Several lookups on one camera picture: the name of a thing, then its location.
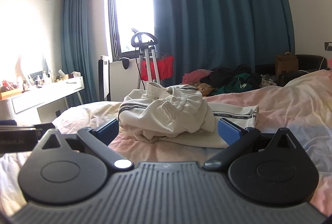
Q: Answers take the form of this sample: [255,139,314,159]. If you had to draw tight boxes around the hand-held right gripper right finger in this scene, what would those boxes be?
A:
[203,118,303,170]

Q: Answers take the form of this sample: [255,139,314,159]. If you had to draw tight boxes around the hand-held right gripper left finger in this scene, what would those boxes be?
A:
[34,118,133,172]

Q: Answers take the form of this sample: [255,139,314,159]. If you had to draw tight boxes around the beige garment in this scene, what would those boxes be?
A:
[194,83,218,97]

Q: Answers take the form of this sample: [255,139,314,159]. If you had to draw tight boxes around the garment steamer stand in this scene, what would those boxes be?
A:
[130,28,161,90]

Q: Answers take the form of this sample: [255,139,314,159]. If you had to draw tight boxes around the green garment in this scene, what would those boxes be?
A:
[218,72,251,95]

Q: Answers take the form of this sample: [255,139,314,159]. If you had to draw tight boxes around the black garment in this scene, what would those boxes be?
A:
[200,64,262,90]

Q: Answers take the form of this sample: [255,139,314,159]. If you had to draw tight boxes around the narrow blue curtain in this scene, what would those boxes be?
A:
[60,0,109,108]

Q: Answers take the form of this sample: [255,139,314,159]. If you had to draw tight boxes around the wavy vanity mirror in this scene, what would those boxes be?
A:
[15,53,52,79]

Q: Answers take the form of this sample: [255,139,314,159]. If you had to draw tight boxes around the orange tray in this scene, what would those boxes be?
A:
[0,88,24,100]

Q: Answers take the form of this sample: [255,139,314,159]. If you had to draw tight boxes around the black sofa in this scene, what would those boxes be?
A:
[255,54,330,87]

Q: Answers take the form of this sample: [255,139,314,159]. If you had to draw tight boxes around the tan wooden box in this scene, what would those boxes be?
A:
[56,70,69,82]

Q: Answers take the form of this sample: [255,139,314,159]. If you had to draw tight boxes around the pink garment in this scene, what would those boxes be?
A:
[182,69,213,84]

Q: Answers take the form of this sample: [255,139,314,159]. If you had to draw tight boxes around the white dressing table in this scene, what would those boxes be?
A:
[0,76,85,121]

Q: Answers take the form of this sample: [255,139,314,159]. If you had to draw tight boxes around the wide blue curtain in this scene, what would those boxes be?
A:
[148,0,296,87]

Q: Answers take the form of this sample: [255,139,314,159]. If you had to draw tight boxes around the brown paper bag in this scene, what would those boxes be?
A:
[275,52,299,77]

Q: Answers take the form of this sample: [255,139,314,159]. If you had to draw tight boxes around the row of cosmetic bottles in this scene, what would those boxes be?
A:
[22,68,56,88]

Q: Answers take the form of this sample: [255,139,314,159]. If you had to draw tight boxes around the red garment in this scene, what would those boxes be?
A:
[140,55,175,82]

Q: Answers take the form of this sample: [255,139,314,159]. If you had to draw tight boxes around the dark framed window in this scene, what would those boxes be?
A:
[105,0,156,60]

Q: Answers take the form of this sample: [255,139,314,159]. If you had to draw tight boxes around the pile of red pink accessories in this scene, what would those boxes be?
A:
[0,79,20,92]

